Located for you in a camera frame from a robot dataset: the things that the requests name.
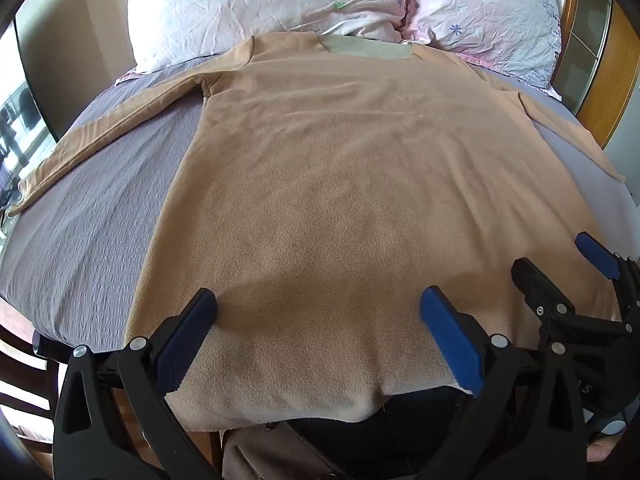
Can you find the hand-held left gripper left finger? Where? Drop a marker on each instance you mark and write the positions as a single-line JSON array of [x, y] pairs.
[[186, 339]]

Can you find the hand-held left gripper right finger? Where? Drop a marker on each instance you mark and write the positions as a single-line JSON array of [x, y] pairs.
[[451, 339]]

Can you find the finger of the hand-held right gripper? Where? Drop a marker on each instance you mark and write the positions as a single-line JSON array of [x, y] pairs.
[[537, 285], [596, 256]]

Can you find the tan long-sleeved shirt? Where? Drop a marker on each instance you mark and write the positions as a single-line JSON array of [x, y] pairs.
[[350, 200]]

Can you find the person's right hand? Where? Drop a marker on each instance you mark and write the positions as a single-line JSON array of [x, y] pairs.
[[601, 451]]

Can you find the person's dark trousers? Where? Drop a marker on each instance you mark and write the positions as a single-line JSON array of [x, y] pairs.
[[410, 435]]

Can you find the bed with grey sheet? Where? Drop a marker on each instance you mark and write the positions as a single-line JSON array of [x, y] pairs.
[[85, 240]]

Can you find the brown cloth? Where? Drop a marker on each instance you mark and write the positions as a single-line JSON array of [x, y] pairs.
[[272, 452]]

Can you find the dark wooden chair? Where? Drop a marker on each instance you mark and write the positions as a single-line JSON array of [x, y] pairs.
[[20, 370]]

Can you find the wooden cabinet with glass panels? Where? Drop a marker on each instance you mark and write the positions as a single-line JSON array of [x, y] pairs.
[[595, 60]]

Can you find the window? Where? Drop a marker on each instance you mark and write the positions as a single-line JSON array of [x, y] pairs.
[[15, 135]]

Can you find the pink floral pillow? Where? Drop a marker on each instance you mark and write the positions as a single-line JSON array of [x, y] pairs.
[[485, 10]]

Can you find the white floral pillow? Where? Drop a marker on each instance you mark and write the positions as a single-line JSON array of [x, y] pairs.
[[240, 5]]

